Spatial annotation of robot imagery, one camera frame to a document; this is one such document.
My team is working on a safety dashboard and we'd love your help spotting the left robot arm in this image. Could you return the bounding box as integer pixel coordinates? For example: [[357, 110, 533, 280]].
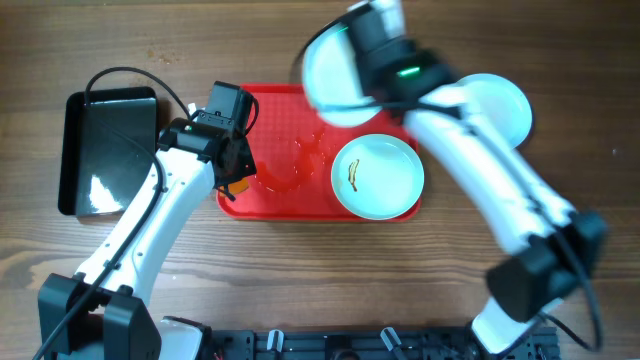
[[35, 114, 256, 359]]

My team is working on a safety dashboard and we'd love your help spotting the orange sponge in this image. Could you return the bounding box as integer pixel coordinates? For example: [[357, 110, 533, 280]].
[[228, 178, 250, 195]]

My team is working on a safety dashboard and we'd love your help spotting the black water basin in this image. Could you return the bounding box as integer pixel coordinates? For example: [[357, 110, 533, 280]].
[[58, 87, 158, 217]]

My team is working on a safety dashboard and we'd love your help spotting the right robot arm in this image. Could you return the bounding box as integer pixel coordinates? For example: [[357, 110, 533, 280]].
[[344, 1, 607, 355]]

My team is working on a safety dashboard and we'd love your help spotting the white plate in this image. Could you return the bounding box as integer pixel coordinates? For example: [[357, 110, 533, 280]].
[[330, 134, 425, 221], [296, 0, 402, 127], [459, 73, 534, 148]]

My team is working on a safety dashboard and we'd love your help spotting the red plastic tray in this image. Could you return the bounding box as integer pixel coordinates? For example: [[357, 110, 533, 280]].
[[217, 84, 419, 222]]

